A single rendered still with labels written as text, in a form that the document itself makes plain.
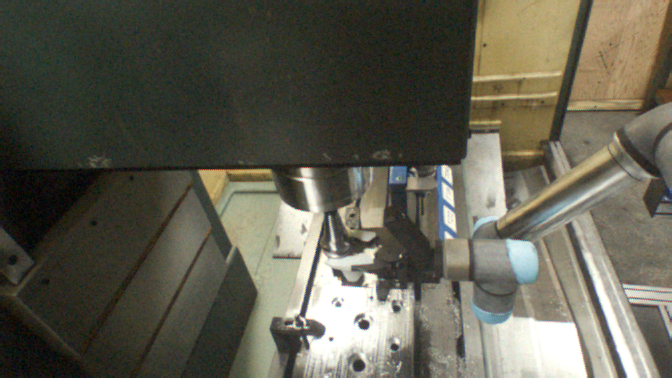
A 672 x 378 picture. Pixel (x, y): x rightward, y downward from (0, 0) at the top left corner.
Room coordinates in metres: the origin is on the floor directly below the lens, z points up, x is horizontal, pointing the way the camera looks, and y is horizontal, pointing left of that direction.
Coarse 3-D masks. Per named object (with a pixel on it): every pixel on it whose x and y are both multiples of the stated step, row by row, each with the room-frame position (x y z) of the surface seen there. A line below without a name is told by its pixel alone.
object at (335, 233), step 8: (328, 216) 0.52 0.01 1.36; (336, 216) 0.52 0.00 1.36; (328, 224) 0.52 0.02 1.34; (336, 224) 0.51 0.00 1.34; (344, 224) 0.53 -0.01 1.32; (328, 232) 0.52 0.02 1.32; (336, 232) 0.51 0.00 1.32; (344, 232) 0.52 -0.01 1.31; (328, 240) 0.52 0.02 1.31; (336, 240) 0.51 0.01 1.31; (344, 240) 0.51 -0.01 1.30
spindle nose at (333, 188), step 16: (272, 176) 0.51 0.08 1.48; (288, 176) 0.47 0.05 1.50; (304, 176) 0.45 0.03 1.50; (320, 176) 0.45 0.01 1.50; (336, 176) 0.45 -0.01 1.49; (352, 176) 0.46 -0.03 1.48; (368, 176) 0.49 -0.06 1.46; (288, 192) 0.47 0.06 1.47; (304, 192) 0.46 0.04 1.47; (320, 192) 0.45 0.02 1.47; (336, 192) 0.45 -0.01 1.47; (352, 192) 0.46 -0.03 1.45; (304, 208) 0.46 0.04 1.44; (320, 208) 0.45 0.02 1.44; (336, 208) 0.45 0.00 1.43
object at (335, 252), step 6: (348, 228) 0.54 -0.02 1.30; (348, 234) 0.53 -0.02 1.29; (324, 240) 0.53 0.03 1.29; (348, 240) 0.52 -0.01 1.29; (324, 246) 0.51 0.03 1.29; (330, 246) 0.51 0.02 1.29; (336, 246) 0.51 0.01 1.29; (342, 246) 0.50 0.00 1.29; (348, 246) 0.50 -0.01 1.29; (324, 252) 0.52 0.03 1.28; (330, 252) 0.50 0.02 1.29; (336, 252) 0.50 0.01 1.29; (342, 252) 0.50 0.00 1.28; (348, 252) 0.50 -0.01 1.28; (336, 258) 0.50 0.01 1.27
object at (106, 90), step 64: (0, 0) 0.49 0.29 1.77; (64, 0) 0.46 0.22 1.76; (128, 0) 0.44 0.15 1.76; (192, 0) 0.43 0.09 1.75; (256, 0) 0.41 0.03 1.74; (320, 0) 0.39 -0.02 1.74; (384, 0) 0.37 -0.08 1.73; (448, 0) 0.36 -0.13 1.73; (0, 64) 0.50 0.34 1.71; (64, 64) 0.48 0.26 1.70; (128, 64) 0.45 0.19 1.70; (192, 64) 0.43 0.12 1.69; (256, 64) 0.41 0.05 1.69; (320, 64) 0.39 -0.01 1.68; (384, 64) 0.37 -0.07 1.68; (448, 64) 0.36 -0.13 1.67; (0, 128) 0.52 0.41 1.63; (64, 128) 0.49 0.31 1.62; (128, 128) 0.47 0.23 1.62; (192, 128) 0.44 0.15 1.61; (256, 128) 0.42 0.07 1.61; (320, 128) 0.40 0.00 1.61; (384, 128) 0.38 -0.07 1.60; (448, 128) 0.36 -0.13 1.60
